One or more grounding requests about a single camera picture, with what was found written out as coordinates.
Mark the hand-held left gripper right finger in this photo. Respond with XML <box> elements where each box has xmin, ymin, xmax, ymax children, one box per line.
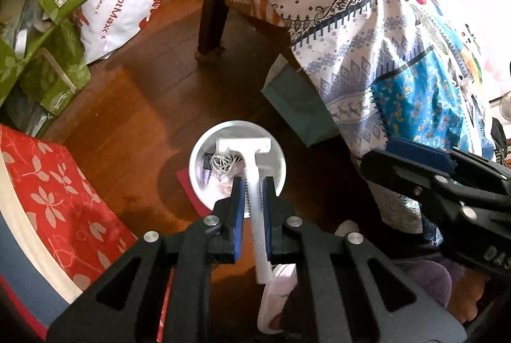
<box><xmin>260</xmin><ymin>176</ymin><xmax>468</xmax><ymax>343</ymax></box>

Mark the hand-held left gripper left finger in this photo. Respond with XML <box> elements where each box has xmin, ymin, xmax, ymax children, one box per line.
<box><xmin>47</xmin><ymin>176</ymin><xmax>245</xmax><ymax>343</ymax></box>

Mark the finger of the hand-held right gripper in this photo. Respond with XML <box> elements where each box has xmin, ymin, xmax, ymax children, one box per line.
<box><xmin>361</xmin><ymin>150</ymin><xmax>511</xmax><ymax>222</ymax></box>
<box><xmin>385</xmin><ymin>138</ymin><xmax>511</xmax><ymax>184</ymax></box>

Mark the white serrated plastic piece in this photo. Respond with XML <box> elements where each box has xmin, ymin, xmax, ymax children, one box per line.
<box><xmin>217</xmin><ymin>138</ymin><xmax>274</xmax><ymax>285</ymax></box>

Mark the white cord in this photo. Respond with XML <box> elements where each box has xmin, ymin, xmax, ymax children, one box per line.
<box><xmin>210</xmin><ymin>152</ymin><xmax>236</xmax><ymax>179</ymax></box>

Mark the dark small wrapper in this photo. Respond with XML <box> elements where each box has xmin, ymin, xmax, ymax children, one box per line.
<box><xmin>203</xmin><ymin>152</ymin><xmax>214</xmax><ymax>188</ymax></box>

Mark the white plastic bin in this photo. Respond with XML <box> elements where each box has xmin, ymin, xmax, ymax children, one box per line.
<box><xmin>189</xmin><ymin>121</ymin><xmax>287</xmax><ymax>210</ymax></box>

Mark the person's foot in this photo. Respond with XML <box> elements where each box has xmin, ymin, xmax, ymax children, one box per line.
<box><xmin>451</xmin><ymin>275</ymin><xmax>485</xmax><ymax>324</ymax></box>

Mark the white slipper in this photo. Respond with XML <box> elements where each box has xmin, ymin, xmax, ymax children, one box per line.
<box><xmin>257</xmin><ymin>219</ymin><xmax>360</xmax><ymax>336</ymax></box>

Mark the standing electric fan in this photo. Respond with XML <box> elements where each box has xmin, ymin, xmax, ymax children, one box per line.
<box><xmin>497</xmin><ymin>91</ymin><xmax>511</xmax><ymax>124</ymax></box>

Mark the teal paper bag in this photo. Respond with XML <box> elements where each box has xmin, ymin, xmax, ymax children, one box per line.
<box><xmin>261</xmin><ymin>56</ymin><xmax>340</xmax><ymax>147</ymax></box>

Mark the blue patchwork bed sheet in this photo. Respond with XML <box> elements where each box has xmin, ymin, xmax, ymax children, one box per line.
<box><xmin>165</xmin><ymin>0</ymin><xmax>496</xmax><ymax>234</ymax></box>

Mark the red floral mattress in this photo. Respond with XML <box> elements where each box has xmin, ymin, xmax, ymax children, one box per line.
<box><xmin>0</xmin><ymin>123</ymin><xmax>138</xmax><ymax>339</ymax></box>

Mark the wooden bed leg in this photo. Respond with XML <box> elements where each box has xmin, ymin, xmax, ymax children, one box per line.
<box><xmin>195</xmin><ymin>0</ymin><xmax>296</xmax><ymax>62</ymax></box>

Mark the white shopping bag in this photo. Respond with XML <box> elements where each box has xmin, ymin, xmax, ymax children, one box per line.
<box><xmin>78</xmin><ymin>0</ymin><xmax>160</xmax><ymax>64</ymax></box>

